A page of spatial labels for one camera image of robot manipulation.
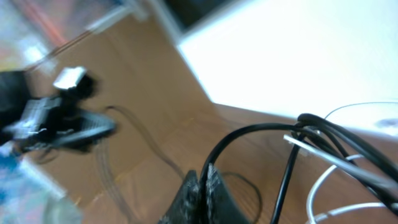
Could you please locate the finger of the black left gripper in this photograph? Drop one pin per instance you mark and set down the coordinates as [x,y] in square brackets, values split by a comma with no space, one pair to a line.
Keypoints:
[82,130]

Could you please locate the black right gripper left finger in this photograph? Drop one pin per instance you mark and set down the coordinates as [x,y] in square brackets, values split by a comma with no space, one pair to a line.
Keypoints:
[185,206]

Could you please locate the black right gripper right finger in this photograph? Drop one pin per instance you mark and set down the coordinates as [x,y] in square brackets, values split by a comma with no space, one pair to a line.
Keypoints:
[220,206]

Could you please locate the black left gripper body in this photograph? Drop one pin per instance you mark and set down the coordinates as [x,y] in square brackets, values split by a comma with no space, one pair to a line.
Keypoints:
[31,123]

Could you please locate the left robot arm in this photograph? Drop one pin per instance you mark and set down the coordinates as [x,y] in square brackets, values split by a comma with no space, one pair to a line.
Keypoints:
[14,84]

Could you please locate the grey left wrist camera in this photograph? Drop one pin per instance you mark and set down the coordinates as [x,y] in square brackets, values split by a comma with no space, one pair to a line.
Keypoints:
[75,82]

